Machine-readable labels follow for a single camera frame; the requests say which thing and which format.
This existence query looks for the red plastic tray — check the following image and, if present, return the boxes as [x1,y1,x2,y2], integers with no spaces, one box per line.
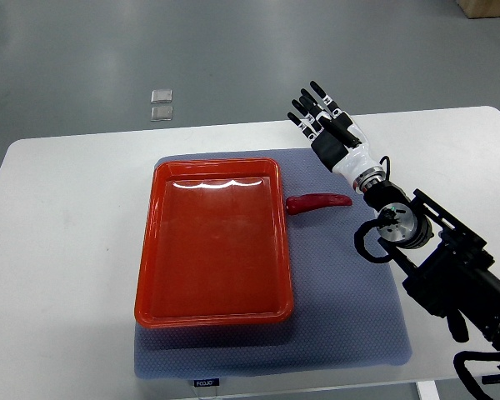
[134,157,293,329]

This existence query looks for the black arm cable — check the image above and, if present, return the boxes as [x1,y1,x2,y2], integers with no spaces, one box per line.
[377,155,393,181]

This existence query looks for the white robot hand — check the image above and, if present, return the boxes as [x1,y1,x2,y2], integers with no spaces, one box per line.
[287,81,383,193]

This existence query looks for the white table leg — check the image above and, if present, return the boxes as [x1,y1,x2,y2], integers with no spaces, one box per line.
[416,380,440,400]

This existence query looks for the cardboard box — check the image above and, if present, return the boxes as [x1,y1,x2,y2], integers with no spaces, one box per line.
[456,0,500,19]

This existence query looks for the upper floor metal plate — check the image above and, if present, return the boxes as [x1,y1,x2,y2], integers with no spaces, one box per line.
[151,88,173,104]

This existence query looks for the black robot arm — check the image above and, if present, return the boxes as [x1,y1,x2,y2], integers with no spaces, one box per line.
[287,82,500,399]

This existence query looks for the blue mesh mat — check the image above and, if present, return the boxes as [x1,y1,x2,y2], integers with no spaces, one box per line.
[134,148,412,380]

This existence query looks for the red pepper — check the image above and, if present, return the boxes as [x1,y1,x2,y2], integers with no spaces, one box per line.
[286,193,353,215]

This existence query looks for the black mat label tag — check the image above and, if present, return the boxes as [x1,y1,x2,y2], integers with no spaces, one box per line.
[193,378,220,388]

